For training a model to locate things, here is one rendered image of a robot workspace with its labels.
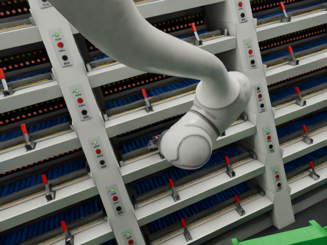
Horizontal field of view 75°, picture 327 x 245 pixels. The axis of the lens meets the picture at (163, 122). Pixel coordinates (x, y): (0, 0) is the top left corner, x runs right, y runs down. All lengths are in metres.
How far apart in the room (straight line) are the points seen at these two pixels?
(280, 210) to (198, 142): 0.82
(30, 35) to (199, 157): 0.67
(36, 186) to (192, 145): 0.66
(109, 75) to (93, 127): 0.19
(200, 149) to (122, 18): 0.31
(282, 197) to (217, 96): 0.80
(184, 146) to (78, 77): 0.49
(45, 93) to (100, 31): 0.61
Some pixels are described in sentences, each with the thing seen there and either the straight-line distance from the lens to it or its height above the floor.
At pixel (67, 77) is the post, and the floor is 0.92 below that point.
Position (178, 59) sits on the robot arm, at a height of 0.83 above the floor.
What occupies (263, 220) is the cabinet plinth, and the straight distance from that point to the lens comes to 1.24.
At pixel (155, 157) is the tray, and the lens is 0.87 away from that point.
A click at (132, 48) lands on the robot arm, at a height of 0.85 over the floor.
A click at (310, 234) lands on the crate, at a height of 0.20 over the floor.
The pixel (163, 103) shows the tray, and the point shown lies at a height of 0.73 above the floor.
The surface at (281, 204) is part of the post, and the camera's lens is 1.21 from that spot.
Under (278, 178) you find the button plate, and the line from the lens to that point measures 1.14.
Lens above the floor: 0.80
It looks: 9 degrees down
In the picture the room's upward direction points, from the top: 17 degrees counter-clockwise
